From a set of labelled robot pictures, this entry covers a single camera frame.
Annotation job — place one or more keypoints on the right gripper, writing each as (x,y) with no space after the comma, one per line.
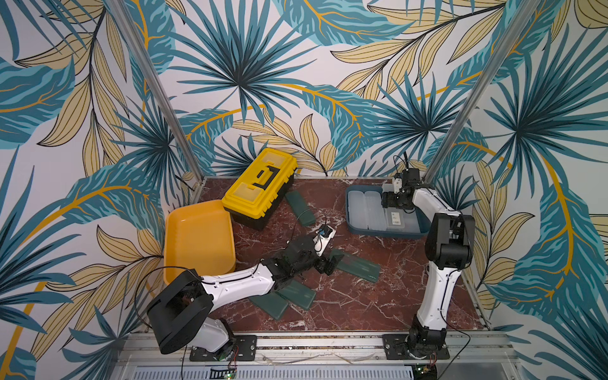
(393,199)

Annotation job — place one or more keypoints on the yellow black toolbox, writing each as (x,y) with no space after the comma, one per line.
(258,192)

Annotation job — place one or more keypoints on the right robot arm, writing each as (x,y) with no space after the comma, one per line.
(449,250)

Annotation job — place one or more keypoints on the aluminium front rail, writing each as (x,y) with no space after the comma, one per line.
(322,355)

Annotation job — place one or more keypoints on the yellow plastic tray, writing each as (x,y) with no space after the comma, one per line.
(199,237)

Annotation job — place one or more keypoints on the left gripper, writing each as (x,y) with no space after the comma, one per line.
(323,267)

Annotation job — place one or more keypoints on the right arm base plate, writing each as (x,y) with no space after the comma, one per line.
(407,346)

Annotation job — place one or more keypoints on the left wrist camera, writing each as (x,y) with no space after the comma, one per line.
(324,236)

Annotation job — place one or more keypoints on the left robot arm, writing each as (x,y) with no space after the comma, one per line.
(179,315)

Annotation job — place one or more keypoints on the teal plastic tray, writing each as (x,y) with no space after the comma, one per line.
(417,224)

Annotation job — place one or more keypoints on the clear rectangular case front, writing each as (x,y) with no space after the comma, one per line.
(376,219)

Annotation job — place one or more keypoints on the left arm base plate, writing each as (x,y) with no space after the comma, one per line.
(241,348)

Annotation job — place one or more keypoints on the green pencil case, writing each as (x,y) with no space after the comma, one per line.
(357,266)
(272,304)
(298,294)
(304,214)

